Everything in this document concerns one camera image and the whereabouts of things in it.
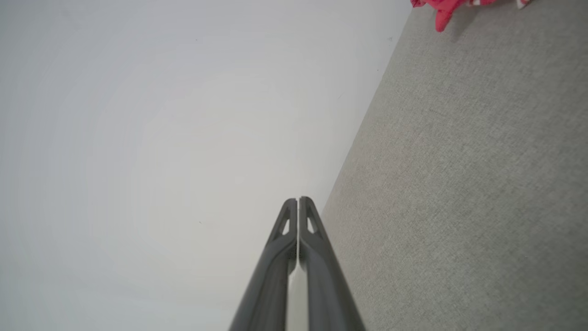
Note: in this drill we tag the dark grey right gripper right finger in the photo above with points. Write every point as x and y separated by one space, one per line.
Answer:
328 294

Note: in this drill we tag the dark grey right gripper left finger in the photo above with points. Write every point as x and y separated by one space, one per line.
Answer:
266 294

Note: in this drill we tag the red and white basketball jersey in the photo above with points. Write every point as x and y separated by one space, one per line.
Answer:
443 13

